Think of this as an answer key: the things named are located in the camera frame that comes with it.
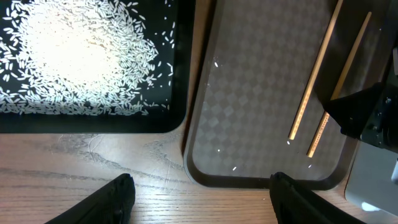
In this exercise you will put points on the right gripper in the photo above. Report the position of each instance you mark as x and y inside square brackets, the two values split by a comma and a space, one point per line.
[370, 114]

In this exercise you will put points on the dark brown serving tray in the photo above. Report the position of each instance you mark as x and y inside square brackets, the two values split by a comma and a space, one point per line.
[259, 58]

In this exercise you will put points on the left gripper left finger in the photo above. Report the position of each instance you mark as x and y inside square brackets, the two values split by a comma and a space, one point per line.
[111, 204]

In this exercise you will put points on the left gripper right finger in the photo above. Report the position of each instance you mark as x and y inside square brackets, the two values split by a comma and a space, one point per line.
[294, 204]

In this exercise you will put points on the grey dishwasher rack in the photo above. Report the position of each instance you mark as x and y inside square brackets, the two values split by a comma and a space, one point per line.
[372, 183]

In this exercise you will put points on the black plastic tray bin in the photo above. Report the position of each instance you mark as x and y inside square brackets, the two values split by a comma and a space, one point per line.
[93, 121]

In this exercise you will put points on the spilled white rice pile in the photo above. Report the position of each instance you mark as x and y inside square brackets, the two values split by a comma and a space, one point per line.
[87, 57]

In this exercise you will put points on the wooden chopstick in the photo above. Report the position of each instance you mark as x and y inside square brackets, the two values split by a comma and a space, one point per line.
[339, 85]
[314, 73]

